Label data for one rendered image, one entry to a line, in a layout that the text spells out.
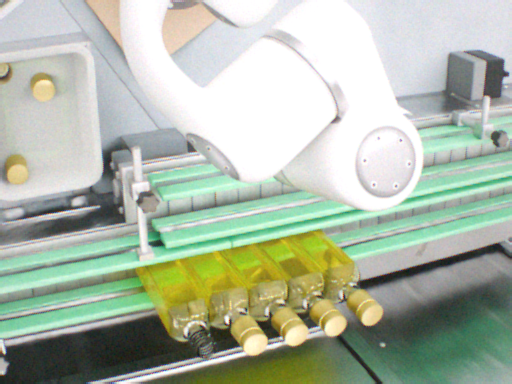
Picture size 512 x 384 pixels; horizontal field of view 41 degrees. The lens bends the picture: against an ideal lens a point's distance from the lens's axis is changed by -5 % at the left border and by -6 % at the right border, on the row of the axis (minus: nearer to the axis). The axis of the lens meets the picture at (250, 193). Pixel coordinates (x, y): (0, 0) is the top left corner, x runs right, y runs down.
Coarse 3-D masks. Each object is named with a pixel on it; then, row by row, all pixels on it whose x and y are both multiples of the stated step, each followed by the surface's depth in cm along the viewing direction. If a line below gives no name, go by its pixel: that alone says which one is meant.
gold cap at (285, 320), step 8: (280, 312) 93; (288, 312) 93; (272, 320) 94; (280, 320) 92; (288, 320) 92; (296, 320) 91; (280, 328) 92; (288, 328) 91; (296, 328) 91; (304, 328) 91; (288, 336) 91; (296, 336) 91; (304, 336) 92; (288, 344) 91; (296, 344) 92
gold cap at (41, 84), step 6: (42, 72) 103; (36, 78) 101; (42, 78) 100; (48, 78) 101; (30, 84) 102; (36, 84) 100; (42, 84) 100; (48, 84) 100; (36, 90) 100; (42, 90) 100; (48, 90) 101; (54, 90) 101; (36, 96) 100; (42, 96) 101; (48, 96) 101
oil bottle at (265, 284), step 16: (224, 256) 105; (240, 256) 104; (256, 256) 104; (240, 272) 100; (256, 272) 100; (272, 272) 100; (256, 288) 97; (272, 288) 97; (256, 304) 97; (256, 320) 98
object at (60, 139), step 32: (32, 64) 102; (64, 64) 104; (0, 96) 102; (32, 96) 104; (64, 96) 106; (0, 128) 104; (32, 128) 106; (64, 128) 108; (96, 128) 103; (0, 160) 106; (32, 160) 108; (64, 160) 111; (96, 160) 105; (0, 192) 101; (32, 192) 103
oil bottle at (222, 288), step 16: (192, 256) 104; (208, 256) 104; (192, 272) 101; (208, 272) 100; (224, 272) 100; (208, 288) 96; (224, 288) 96; (240, 288) 96; (208, 304) 96; (224, 304) 94; (240, 304) 95; (224, 320) 95
